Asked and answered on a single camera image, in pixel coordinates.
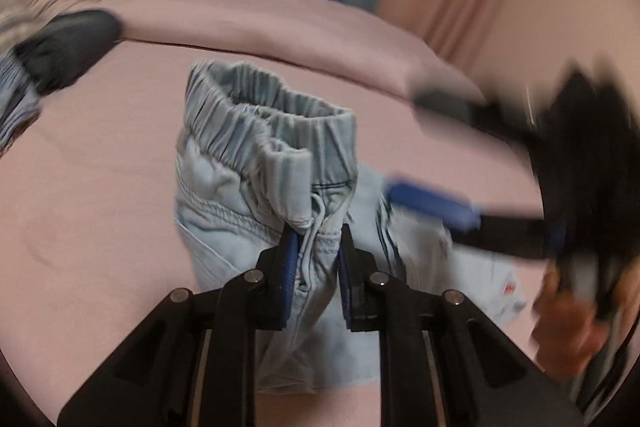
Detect pink duvet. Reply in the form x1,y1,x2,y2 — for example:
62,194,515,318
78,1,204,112
9,0,483,102

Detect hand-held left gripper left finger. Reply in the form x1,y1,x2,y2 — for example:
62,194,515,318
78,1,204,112
56,227,301,427

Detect folded dark grey garment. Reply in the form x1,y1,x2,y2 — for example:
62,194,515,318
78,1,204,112
14,9,124,96

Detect person's right hand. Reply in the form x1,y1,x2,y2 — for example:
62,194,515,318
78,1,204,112
529,271,617,379

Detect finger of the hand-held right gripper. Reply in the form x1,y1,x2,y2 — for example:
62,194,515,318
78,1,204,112
387,179,569,261
412,89,547,148

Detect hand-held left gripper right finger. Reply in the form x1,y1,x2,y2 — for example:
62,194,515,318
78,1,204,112
339,224,586,427

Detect folded blue denim pants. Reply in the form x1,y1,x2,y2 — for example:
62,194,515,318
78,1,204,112
0,51,42,154

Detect pink bed sheet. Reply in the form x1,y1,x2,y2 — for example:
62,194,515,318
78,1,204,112
0,38,576,427

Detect light blue strawberry pants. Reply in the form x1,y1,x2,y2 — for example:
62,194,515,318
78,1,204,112
174,61,529,394

